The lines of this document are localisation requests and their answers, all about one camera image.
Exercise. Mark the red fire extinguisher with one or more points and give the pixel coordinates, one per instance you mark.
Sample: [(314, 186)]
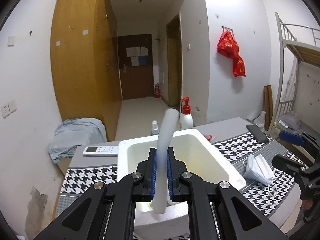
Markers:
[(157, 91)]

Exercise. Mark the white pump lotion bottle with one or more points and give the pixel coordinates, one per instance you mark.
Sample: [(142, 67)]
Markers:
[(186, 119)]

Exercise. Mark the red hanging plastic bag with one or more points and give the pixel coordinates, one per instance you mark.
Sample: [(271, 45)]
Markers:
[(228, 47)]

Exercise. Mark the white wall switch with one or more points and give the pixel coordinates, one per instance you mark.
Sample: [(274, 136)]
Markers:
[(12, 106)]

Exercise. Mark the white styrofoam box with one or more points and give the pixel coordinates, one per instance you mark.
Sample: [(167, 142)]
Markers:
[(200, 158)]

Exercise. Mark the wooden side door frame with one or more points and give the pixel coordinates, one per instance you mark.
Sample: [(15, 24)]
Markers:
[(175, 65)]

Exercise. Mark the dark brown entrance door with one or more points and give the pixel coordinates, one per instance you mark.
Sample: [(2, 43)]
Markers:
[(136, 66)]

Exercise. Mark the white face mask stack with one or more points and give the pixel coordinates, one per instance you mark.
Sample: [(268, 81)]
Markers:
[(258, 169)]

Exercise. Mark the red snack packet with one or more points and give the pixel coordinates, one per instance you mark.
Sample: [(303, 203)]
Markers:
[(210, 138)]

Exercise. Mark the wooden boards leaning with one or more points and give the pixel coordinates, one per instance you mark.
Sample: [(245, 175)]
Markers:
[(268, 106)]

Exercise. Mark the light blue cloth pile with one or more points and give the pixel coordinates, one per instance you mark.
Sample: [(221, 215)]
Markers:
[(73, 133)]

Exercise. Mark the brown wooden wardrobe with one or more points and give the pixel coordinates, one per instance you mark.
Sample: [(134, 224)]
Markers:
[(84, 63)]

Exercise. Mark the metal bunk bed frame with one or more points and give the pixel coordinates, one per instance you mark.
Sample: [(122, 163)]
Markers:
[(297, 101)]

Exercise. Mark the wall hook rack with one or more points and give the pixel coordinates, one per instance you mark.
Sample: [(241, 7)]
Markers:
[(227, 29)]

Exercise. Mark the black smartphone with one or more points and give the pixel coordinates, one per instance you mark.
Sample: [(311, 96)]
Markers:
[(257, 133)]

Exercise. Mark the white wall socket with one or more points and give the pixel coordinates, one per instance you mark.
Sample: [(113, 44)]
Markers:
[(5, 110)]

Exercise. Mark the white long sock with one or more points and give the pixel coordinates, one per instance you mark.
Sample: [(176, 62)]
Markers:
[(166, 132)]

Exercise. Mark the white remote control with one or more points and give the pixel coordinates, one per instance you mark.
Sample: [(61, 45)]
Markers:
[(101, 151)]

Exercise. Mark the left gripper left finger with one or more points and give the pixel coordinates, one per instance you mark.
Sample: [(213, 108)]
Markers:
[(106, 211)]

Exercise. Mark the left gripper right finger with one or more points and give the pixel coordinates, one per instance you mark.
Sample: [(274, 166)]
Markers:
[(216, 211)]

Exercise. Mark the blue spray bottle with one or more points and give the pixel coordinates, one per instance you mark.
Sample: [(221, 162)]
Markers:
[(155, 128)]

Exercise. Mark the houndstooth table cloth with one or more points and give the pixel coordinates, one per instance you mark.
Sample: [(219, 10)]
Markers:
[(80, 177)]

